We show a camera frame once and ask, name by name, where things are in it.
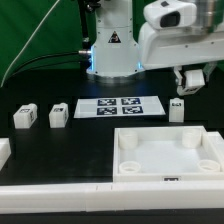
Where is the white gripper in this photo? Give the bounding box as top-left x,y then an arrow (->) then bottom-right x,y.
138,0 -> 224,88

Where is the white square tabletop tray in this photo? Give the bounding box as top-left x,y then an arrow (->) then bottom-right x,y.
113,126 -> 224,182

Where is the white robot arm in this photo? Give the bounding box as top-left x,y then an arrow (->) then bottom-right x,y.
87,0 -> 224,83

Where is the marker sheet with tags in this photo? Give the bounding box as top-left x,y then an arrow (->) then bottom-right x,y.
74,96 -> 165,118

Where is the white right fence block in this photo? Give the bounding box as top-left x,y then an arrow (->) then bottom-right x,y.
208,132 -> 224,158

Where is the white fence block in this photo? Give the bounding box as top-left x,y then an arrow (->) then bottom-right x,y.
0,138 -> 11,171
208,132 -> 224,158

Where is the white front fence bar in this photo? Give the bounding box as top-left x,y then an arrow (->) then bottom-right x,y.
0,181 -> 224,214

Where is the green backdrop cloth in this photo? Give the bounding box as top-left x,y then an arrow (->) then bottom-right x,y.
0,0 -> 224,88

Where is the white left fence block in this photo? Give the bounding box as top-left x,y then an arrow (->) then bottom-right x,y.
0,138 -> 11,171

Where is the black cable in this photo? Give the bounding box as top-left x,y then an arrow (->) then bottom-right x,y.
13,0 -> 93,76

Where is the white cable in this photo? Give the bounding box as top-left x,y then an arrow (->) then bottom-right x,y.
0,0 -> 63,88

